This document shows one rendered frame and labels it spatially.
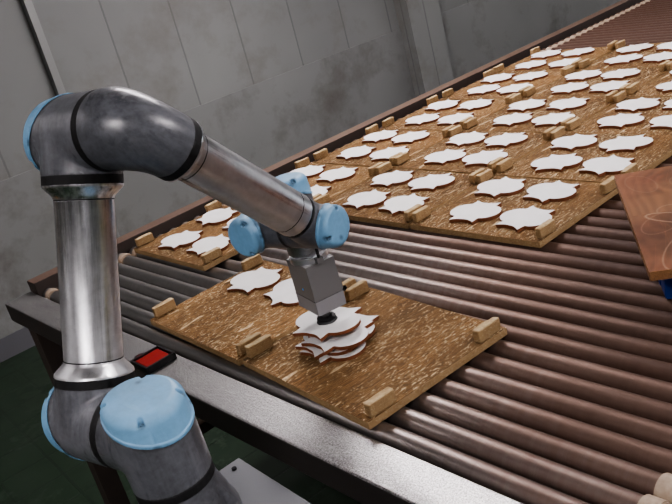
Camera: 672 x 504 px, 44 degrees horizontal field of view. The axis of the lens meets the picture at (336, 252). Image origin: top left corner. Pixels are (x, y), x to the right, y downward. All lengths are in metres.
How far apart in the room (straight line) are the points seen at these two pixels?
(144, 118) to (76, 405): 0.42
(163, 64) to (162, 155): 3.88
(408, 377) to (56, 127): 0.73
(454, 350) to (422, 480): 0.34
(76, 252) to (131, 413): 0.25
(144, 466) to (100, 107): 0.48
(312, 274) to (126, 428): 0.57
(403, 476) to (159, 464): 0.38
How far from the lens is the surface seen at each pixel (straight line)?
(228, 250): 2.36
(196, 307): 2.05
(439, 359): 1.53
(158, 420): 1.13
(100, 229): 1.23
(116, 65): 4.90
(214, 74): 5.18
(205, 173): 1.20
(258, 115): 5.32
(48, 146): 1.23
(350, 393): 1.49
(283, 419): 1.52
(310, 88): 5.55
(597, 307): 1.66
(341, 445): 1.41
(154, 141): 1.14
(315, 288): 1.57
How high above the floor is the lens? 1.70
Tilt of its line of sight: 21 degrees down
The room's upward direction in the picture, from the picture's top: 15 degrees counter-clockwise
